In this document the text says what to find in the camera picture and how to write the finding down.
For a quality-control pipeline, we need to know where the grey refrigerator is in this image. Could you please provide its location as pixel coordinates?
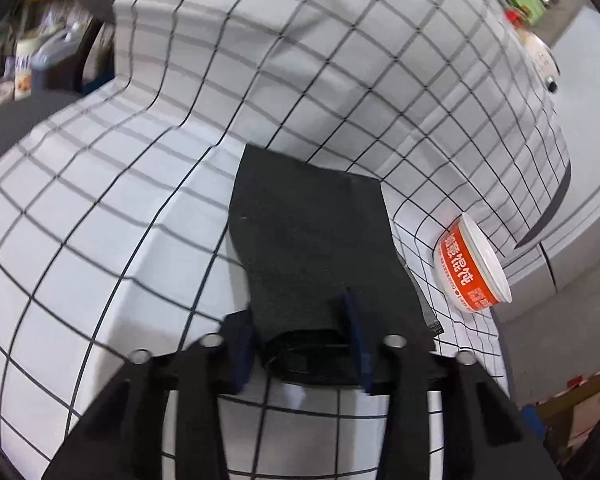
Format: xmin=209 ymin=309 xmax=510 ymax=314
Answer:
xmin=488 ymin=4 xmax=600 ymax=406

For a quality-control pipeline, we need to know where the black trash bag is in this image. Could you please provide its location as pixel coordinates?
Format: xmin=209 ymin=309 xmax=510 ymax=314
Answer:
xmin=228 ymin=145 xmax=434 ymax=389

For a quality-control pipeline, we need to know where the white black checkered cloth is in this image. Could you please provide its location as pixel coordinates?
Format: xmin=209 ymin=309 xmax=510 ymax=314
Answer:
xmin=0 ymin=0 xmax=569 ymax=479

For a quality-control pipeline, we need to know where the orange white instant noodle bowl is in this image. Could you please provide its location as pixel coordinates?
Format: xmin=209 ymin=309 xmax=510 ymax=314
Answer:
xmin=434 ymin=212 xmax=512 ymax=313

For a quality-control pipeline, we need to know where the red condiment bottle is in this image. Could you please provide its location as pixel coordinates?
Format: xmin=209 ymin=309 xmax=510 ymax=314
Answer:
xmin=505 ymin=8 xmax=524 ymax=29

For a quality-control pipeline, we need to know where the white printed canister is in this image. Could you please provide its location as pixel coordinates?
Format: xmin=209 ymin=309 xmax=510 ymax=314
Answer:
xmin=14 ymin=36 xmax=43 ymax=101

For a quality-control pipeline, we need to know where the white rice cooker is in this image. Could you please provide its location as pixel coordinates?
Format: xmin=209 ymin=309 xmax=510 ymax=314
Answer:
xmin=519 ymin=30 xmax=560 ymax=93

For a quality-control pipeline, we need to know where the dark soy sauce jug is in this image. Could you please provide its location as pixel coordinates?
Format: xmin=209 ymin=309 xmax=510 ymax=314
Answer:
xmin=31 ymin=24 xmax=86 ymax=93

